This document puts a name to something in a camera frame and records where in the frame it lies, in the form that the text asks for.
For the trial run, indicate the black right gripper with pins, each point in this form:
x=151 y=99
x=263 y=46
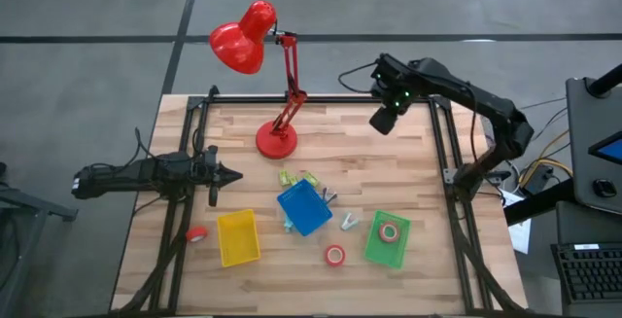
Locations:
x=393 y=84

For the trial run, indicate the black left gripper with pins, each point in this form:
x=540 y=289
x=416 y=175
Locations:
x=214 y=174

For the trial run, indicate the red tape roll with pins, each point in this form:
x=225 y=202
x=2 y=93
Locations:
x=335 y=247
x=196 y=233
x=389 y=224

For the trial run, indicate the dark staple remover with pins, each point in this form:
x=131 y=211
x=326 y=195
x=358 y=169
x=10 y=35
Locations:
x=326 y=193

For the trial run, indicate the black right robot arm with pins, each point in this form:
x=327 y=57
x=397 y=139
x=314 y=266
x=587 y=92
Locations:
x=486 y=99

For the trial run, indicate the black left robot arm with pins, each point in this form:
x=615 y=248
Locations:
x=121 y=177

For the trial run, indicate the yellow plastic basket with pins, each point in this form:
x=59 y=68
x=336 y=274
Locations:
x=238 y=237

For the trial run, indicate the blue plastic basket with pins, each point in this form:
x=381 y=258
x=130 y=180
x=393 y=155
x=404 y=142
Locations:
x=303 y=207

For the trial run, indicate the red desk lamp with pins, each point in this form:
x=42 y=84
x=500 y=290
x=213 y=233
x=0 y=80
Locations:
x=243 y=45

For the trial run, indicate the green plastic basket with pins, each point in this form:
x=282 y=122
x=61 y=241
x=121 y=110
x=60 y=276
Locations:
x=389 y=256

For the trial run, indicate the black support beam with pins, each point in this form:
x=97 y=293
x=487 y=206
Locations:
x=534 y=206

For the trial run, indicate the white paper sheet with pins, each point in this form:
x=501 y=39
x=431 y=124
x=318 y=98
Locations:
x=520 y=235

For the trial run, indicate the grey side table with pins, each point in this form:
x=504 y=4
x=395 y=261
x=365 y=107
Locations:
x=583 y=138

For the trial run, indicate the grey metal stand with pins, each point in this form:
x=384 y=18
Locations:
x=29 y=201

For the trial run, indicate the grey keyboard desk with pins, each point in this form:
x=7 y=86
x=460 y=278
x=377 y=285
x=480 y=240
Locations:
x=583 y=225

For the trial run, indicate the black pole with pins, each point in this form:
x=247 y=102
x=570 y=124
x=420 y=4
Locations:
x=607 y=82

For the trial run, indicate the black keyboard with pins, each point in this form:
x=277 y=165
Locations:
x=588 y=274

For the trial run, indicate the black metal table frame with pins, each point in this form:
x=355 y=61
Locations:
x=340 y=99

